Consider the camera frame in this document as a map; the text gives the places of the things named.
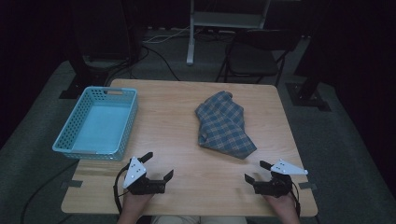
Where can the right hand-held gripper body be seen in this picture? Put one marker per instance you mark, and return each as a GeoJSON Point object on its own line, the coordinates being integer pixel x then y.
{"type": "Point", "coordinates": [275, 185]}

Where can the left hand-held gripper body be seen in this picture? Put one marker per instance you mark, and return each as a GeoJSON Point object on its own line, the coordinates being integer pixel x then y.
{"type": "Point", "coordinates": [146, 185]}

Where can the blue plaid shirt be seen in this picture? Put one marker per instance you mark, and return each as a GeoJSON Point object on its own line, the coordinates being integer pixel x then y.
{"type": "Point", "coordinates": [222, 124]}

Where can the person's right hand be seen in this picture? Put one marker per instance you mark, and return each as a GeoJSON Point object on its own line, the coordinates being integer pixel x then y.
{"type": "Point", "coordinates": [281, 203]}

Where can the person's left hand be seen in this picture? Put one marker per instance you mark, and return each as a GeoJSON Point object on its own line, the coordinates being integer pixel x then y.
{"type": "Point", "coordinates": [136, 202]}

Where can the grey tape strip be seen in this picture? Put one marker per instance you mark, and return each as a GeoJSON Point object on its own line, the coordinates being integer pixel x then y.
{"type": "Point", "coordinates": [71, 184]}
{"type": "Point", "coordinates": [307, 186]}

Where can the light blue plastic basket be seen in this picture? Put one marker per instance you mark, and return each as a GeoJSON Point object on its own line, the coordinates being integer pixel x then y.
{"type": "Point", "coordinates": [99, 124]}

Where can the black stand base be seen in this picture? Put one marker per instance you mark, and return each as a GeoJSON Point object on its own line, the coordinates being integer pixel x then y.
{"type": "Point", "coordinates": [306, 95]}
{"type": "Point", "coordinates": [82, 84]}

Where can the black folding chair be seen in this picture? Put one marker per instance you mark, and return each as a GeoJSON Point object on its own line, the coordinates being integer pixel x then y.
{"type": "Point", "coordinates": [253, 56]}

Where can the white metal stand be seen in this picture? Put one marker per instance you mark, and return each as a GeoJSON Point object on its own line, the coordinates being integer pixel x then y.
{"type": "Point", "coordinates": [224, 21]}

